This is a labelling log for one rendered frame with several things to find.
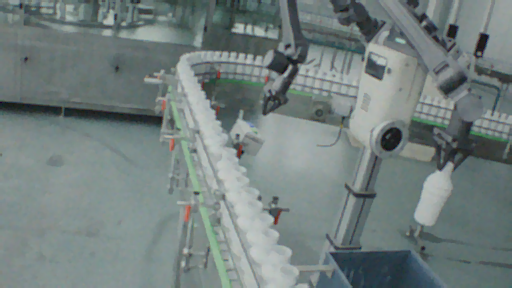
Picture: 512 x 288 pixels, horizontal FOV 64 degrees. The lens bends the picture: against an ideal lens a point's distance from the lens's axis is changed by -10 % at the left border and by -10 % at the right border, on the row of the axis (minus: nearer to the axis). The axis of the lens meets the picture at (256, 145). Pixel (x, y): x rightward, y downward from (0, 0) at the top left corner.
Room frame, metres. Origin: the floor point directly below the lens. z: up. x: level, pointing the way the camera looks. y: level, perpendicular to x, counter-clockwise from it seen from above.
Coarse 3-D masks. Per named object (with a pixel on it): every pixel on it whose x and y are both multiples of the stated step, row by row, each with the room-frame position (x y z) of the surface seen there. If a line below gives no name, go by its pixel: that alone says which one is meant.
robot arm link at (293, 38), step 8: (280, 0) 1.63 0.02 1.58; (288, 0) 1.62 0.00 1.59; (280, 8) 1.63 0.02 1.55; (288, 8) 1.61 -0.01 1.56; (296, 8) 1.63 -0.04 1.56; (288, 16) 1.60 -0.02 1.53; (296, 16) 1.62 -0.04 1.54; (288, 24) 1.59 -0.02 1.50; (296, 24) 1.60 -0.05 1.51; (288, 32) 1.59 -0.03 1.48; (296, 32) 1.59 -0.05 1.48; (288, 40) 1.59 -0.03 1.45; (296, 40) 1.57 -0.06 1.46; (304, 40) 1.60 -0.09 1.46; (288, 48) 1.60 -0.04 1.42; (296, 48) 1.56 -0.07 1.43
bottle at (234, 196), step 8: (240, 176) 1.00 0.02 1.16; (240, 184) 0.97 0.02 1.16; (248, 184) 0.98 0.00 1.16; (232, 192) 0.97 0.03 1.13; (240, 192) 0.97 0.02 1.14; (232, 200) 0.96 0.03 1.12; (240, 200) 0.96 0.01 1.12; (224, 208) 0.98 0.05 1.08; (232, 208) 0.96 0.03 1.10; (224, 216) 0.97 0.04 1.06; (224, 224) 0.97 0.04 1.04
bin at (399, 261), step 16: (336, 256) 1.10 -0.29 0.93; (352, 256) 1.12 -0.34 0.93; (368, 256) 1.14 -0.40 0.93; (384, 256) 1.16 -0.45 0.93; (400, 256) 1.18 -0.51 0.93; (416, 256) 1.16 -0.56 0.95; (320, 272) 1.09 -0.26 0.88; (336, 272) 1.01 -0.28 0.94; (352, 272) 1.13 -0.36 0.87; (368, 272) 1.14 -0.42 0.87; (384, 272) 1.16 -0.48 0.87; (400, 272) 1.19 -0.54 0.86; (416, 272) 1.13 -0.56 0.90; (432, 272) 1.08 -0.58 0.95
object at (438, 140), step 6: (438, 138) 1.00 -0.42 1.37; (438, 144) 1.00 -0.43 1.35; (444, 144) 0.97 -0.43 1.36; (438, 150) 1.00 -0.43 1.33; (444, 150) 0.97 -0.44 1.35; (450, 150) 0.95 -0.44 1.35; (438, 156) 1.00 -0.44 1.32; (444, 156) 0.97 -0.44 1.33; (450, 156) 0.97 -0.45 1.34; (438, 162) 0.99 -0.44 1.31; (444, 162) 0.97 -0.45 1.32; (438, 168) 0.99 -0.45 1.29
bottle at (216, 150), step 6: (216, 138) 1.26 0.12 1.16; (222, 138) 1.25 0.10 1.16; (216, 144) 1.25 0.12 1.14; (222, 144) 1.25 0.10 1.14; (210, 150) 1.25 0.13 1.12; (216, 150) 1.24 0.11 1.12; (222, 150) 1.25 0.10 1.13; (210, 156) 1.25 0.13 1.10; (216, 156) 1.24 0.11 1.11; (216, 162) 1.24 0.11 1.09; (210, 168) 1.24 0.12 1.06; (210, 174) 1.24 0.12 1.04; (210, 180) 1.24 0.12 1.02; (210, 186) 1.24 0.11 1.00
